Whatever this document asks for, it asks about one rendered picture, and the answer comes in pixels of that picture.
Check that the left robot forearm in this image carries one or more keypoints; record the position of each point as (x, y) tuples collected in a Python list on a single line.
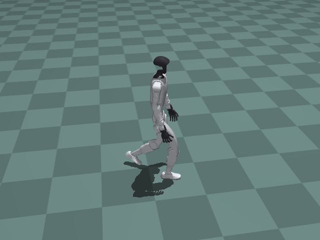
[(167, 102)]

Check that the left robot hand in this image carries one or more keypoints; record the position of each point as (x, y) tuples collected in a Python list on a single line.
[(172, 113)]

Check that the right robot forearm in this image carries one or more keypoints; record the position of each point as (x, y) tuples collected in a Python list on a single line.
[(158, 116)]

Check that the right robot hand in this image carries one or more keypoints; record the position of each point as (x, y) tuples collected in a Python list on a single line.
[(165, 135)]

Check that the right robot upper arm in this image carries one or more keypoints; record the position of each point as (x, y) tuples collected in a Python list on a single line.
[(156, 90)]

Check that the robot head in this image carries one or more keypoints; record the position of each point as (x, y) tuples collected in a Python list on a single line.
[(161, 61)]

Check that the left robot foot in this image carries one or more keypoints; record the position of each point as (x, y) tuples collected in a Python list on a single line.
[(133, 158)]

